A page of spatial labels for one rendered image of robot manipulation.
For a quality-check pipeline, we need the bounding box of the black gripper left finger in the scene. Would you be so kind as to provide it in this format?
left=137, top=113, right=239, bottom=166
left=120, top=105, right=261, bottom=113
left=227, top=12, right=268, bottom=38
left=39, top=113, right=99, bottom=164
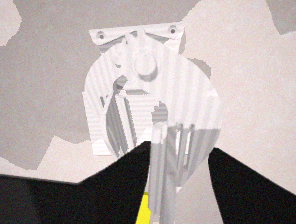
left=0, top=141, right=151, bottom=224

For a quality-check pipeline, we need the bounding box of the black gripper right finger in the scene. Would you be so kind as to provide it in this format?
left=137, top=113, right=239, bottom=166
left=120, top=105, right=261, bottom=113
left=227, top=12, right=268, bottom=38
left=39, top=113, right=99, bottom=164
left=208, top=147, right=296, bottom=224

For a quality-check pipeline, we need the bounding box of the yellow flat bar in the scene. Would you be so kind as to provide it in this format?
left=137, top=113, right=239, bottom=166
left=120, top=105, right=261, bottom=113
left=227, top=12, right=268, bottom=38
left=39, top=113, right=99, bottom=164
left=136, top=192, right=151, bottom=224

